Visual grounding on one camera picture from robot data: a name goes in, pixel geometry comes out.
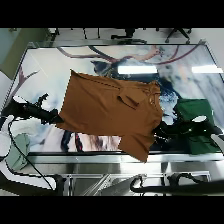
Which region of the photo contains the black office chair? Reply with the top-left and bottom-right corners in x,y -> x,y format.
110,27 -> 148,45
164,27 -> 193,44

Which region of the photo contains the brown shirt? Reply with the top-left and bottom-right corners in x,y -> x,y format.
54,69 -> 165,164

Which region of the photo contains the dark green garment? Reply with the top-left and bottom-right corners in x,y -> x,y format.
173,98 -> 218,156

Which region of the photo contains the black cable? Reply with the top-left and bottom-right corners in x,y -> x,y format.
7,119 -> 57,184

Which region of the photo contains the pale green garment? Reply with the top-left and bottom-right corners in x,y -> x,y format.
4,132 -> 32,172

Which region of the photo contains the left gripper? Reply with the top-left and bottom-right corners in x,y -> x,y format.
41,109 -> 65,126

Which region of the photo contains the silver frame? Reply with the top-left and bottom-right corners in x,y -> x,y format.
25,151 -> 224,197

